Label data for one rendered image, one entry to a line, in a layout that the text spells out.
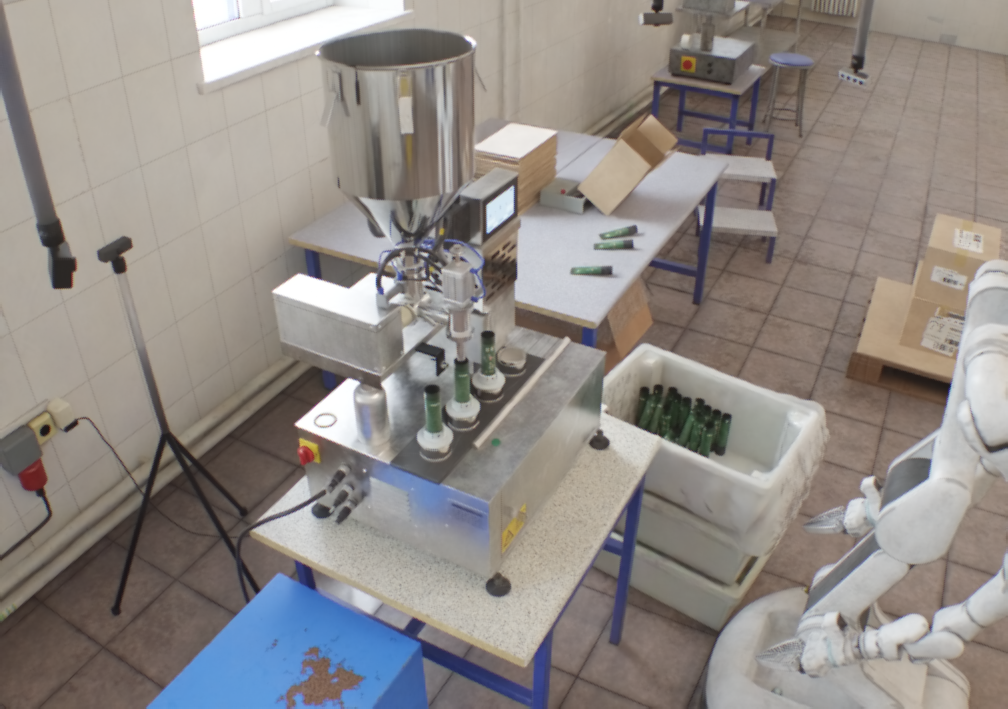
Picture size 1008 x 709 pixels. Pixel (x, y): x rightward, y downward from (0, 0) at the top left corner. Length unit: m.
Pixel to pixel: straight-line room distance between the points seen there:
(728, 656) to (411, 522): 0.94
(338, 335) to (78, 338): 1.41
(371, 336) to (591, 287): 1.39
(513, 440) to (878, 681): 1.05
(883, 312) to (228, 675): 3.35
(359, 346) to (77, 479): 1.67
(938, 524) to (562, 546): 0.80
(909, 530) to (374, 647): 1.16
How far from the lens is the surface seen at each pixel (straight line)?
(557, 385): 1.91
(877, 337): 4.04
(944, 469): 1.73
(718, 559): 2.53
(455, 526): 1.73
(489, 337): 1.79
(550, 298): 2.77
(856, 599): 2.01
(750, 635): 2.32
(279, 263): 3.48
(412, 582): 1.85
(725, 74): 5.82
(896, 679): 2.24
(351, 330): 1.61
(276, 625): 2.02
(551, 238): 3.16
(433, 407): 1.63
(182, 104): 2.98
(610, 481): 2.08
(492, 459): 1.71
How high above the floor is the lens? 2.16
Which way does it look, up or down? 33 degrees down
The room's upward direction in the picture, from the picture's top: straight up
